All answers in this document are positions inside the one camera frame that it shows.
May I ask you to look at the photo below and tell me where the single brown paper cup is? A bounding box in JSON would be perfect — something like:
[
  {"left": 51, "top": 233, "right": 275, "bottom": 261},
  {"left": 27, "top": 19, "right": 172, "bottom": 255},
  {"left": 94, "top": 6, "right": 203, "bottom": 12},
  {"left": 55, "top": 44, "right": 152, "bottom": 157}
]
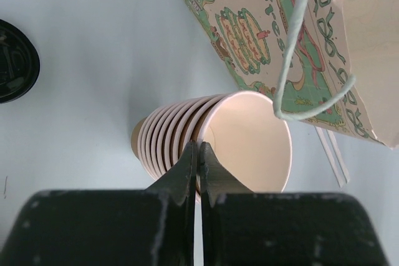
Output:
[{"left": 196, "top": 90, "right": 293, "bottom": 266}]

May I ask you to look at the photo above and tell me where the printed green paper bag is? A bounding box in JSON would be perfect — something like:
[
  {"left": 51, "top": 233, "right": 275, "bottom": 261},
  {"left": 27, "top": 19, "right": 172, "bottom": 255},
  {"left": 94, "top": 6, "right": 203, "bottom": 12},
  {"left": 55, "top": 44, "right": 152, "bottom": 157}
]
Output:
[{"left": 184, "top": 0, "right": 398, "bottom": 148}]

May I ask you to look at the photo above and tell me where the black lid stack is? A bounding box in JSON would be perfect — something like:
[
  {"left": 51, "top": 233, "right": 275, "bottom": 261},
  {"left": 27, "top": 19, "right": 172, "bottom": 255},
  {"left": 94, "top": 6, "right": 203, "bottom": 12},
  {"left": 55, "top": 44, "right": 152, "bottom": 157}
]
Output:
[{"left": 1, "top": 20, "right": 40, "bottom": 103}]

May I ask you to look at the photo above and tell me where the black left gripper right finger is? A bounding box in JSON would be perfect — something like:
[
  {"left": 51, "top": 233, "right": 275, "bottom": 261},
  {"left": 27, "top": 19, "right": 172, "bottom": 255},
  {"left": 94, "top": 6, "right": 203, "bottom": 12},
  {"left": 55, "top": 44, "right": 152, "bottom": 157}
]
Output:
[{"left": 199, "top": 143, "right": 388, "bottom": 265}]

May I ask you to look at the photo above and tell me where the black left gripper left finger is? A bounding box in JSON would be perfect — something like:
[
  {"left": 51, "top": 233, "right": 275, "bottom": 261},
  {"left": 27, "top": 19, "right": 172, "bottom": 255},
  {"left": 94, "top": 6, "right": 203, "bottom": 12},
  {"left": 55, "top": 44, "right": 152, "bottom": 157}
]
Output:
[{"left": 1, "top": 142, "right": 198, "bottom": 265}]

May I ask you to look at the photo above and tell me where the stack of brown paper cups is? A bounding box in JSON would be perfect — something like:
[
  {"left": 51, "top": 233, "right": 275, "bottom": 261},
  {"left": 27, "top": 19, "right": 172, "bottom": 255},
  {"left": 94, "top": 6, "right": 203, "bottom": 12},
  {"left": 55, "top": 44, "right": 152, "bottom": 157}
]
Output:
[{"left": 130, "top": 93, "right": 231, "bottom": 181}]

